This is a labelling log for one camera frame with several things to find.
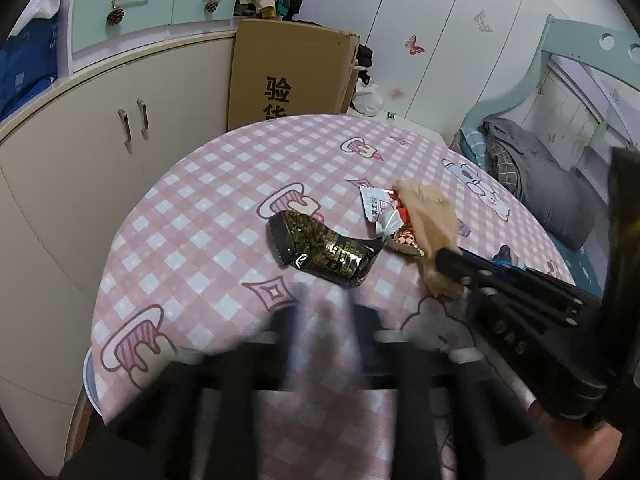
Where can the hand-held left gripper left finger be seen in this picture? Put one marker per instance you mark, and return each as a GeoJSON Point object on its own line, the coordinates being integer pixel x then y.
{"type": "Point", "coordinates": [282, 340]}

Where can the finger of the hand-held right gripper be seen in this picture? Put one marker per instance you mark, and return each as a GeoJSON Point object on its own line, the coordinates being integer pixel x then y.
{"type": "Point", "coordinates": [452, 262]}
{"type": "Point", "coordinates": [495, 264]}

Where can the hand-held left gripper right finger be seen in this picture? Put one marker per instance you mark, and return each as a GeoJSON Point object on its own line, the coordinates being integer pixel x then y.
{"type": "Point", "coordinates": [367, 340]}

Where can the brown paper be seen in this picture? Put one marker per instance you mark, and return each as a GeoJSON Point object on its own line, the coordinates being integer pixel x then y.
{"type": "Point", "coordinates": [430, 215]}

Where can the light blue plastic bin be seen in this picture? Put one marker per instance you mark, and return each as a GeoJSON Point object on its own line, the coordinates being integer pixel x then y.
{"type": "Point", "coordinates": [90, 380]}

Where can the person's right forearm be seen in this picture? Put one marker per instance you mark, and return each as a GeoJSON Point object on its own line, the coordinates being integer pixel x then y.
{"type": "Point", "coordinates": [565, 445]}

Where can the blue snack wrapper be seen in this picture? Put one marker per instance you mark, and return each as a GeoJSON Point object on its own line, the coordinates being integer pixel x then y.
{"type": "Point", "coordinates": [505, 255]}

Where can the red snack wrapper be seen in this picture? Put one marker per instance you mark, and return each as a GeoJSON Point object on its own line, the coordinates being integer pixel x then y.
{"type": "Point", "coordinates": [405, 240]}

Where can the white snack wrapper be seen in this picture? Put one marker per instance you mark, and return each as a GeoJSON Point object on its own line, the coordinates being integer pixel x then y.
{"type": "Point", "coordinates": [375, 205]}

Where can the black gold snack wrapper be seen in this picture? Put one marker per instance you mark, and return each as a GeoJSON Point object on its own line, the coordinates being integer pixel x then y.
{"type": "Point", "coordinates": [320, 250]}

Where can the grey blanket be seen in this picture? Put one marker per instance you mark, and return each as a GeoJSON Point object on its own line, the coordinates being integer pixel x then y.
{"type": "Point", "coordinates": [550, 180]}

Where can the light blue checked pillow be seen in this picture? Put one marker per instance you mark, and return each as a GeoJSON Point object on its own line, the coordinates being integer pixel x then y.
{"type": "Point", "coordinates": [472, 142]}

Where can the white board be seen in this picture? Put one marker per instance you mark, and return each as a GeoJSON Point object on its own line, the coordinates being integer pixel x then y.
{"type": "Point", "coordinates": [420, 132]}

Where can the round table pink checked tablecloth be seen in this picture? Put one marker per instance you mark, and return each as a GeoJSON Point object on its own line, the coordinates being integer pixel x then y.
{"type": "Point", "coordinates": [210, 200]}

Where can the white wardrobe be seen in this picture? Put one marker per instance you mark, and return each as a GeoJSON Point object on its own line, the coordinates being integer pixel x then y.
{"type": "Point", "coordinates": [440, 85]}

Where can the faded pink butterfly sticker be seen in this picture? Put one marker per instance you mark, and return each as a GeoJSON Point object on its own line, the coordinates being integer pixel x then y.
{"type": "Point", "coordinates": [397, 92]}

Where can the white plastic bag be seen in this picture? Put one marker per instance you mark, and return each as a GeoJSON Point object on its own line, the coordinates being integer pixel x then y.
{"type": "Point", "coordinates": [369, 100]}

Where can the black clothes heap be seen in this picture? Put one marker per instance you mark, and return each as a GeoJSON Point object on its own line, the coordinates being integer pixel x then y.
{"type": "Point", "coordinates": [365, 60]}

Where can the red butterfly sticker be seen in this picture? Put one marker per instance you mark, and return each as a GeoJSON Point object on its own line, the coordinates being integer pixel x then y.
{"type": "Point", "coordinates": [414, 45]}

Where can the pale butterfly sticker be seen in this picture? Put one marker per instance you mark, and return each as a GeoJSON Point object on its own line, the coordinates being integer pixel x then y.
{"type": "Point", "coordinates": [482, 20]}

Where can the large cardboard box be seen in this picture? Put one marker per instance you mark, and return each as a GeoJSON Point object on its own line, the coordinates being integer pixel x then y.
{"type": "Point", "coordinates": [290, 60]}

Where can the low white cabinet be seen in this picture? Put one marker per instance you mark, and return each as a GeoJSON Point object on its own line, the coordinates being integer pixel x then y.
{"type": "Point", "coordinates": [75, 160]}

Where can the pine cone ornament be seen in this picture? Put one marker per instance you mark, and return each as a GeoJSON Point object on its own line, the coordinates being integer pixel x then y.
{"type": "Point", "coordinates": [212, 6]}
{"type": "Point", "coordinates": [116, 15]}

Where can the blue bag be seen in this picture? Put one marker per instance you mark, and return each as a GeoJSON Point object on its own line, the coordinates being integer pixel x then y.
{"type": "Point", "coordinates": [25, 70]}

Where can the mint bunk bed frame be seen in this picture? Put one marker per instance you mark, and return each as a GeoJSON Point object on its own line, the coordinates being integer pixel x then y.
{"type": "Point", "coordinates": [530, 75]}

